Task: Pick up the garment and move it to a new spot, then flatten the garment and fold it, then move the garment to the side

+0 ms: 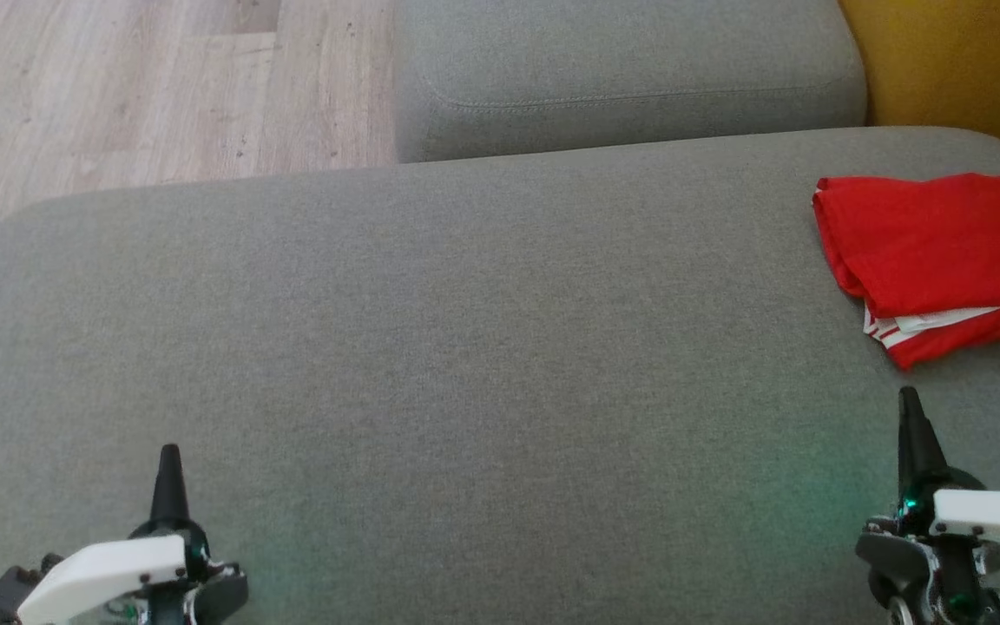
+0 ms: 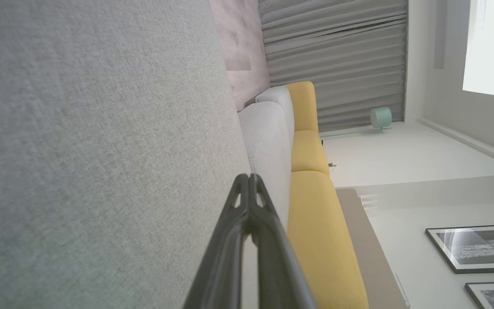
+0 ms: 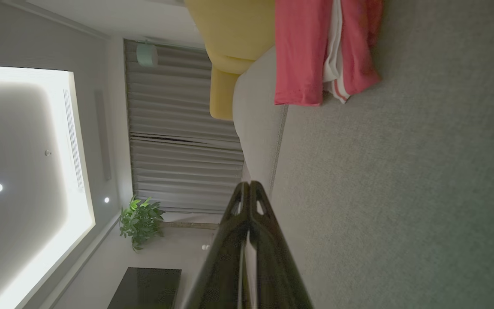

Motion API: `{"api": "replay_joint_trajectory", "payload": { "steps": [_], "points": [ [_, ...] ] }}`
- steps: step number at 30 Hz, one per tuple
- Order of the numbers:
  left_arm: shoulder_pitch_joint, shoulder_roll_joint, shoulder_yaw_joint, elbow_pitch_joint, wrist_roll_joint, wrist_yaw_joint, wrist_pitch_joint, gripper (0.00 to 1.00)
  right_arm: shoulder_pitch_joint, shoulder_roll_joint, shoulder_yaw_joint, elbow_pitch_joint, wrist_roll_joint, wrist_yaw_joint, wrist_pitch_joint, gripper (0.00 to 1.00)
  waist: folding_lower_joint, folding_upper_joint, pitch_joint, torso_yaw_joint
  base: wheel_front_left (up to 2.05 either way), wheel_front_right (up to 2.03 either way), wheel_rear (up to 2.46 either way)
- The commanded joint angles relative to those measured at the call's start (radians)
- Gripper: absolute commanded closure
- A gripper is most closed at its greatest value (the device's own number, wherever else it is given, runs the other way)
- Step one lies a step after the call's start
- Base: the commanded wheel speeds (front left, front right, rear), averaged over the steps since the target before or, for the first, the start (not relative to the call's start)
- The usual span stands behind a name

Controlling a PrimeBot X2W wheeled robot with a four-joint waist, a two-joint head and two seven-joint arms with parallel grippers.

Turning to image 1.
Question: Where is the small grey sofa cushion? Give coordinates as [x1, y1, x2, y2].
[393, 0, 868, 164]

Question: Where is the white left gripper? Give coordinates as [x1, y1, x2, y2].
[18, 444, 250, 625]

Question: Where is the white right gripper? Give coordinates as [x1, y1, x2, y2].
[856, 386, 1000, 625]

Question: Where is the yellow upholstered furniture panel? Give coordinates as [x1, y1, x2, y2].
[839, 0, 1000, 179]

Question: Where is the red jersey with white sleeves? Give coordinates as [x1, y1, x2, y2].
[812, 173, 1000, 320]

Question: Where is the large grey sofa seat cushion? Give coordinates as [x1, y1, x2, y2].
[0, 126, 1000, 625]

